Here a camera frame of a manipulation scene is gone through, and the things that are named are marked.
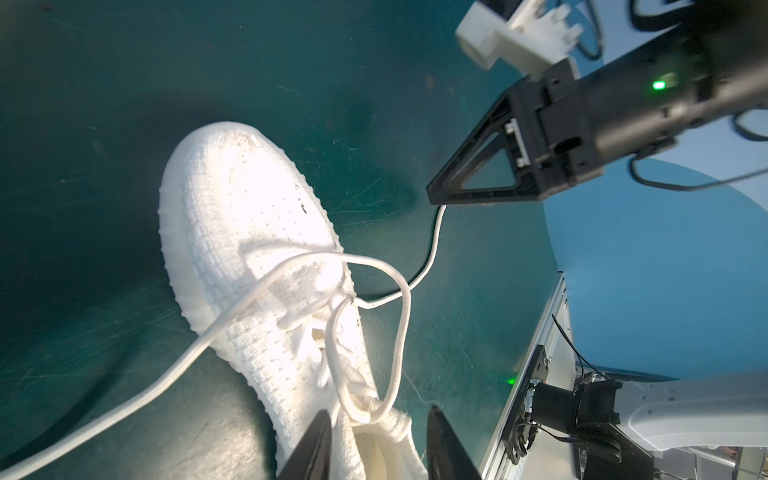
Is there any front aluminium rail platform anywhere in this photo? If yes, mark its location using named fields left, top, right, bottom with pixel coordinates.
left=478, top=273, right=579, bottom=479

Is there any white knit sneaker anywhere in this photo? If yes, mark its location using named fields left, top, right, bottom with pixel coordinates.
left=158, top=122, right=427, bottom=479

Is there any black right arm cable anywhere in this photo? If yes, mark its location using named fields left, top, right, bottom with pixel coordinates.
left=627, top=107, right=768, bottom=193

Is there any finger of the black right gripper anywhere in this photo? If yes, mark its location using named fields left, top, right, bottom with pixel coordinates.
left=427, top=94, right=540, bottom=205

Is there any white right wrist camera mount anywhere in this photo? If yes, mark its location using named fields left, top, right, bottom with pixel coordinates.
left=455, top=0, right=584, bottom=79

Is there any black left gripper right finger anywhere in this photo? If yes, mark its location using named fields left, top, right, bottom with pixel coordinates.
left=426, top=406, right=482, bottom=480

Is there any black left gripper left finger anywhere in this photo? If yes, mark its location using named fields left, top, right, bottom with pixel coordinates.
left=277, top=410, right=332, bottom=480

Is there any white shoelace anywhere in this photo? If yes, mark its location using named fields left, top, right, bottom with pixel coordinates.
left=1, top=205, right=447, bottom=479

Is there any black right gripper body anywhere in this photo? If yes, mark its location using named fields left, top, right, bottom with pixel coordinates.
left=509, top=1, right=767, bottom=200

